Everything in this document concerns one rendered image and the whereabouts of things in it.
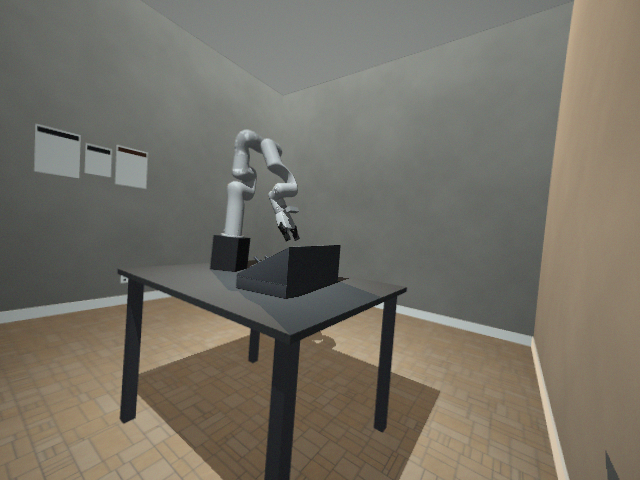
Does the black switch console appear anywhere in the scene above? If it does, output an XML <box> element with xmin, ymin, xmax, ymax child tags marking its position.
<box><xmin>236</xmin><ymin>245</ymin><xmax>341</xmax><ymax>299</ymax></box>

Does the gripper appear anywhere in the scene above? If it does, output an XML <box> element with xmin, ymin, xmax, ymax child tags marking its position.
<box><xmin>275</xmin><ymin>210</ymin><xmax>300</xmax><ymax>241</ymax></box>

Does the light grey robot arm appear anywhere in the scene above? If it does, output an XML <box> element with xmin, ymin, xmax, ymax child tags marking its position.
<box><xmin>221</xmin><ymin>130</ymin><xmax>299</xmax><ymax>238</ymax></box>

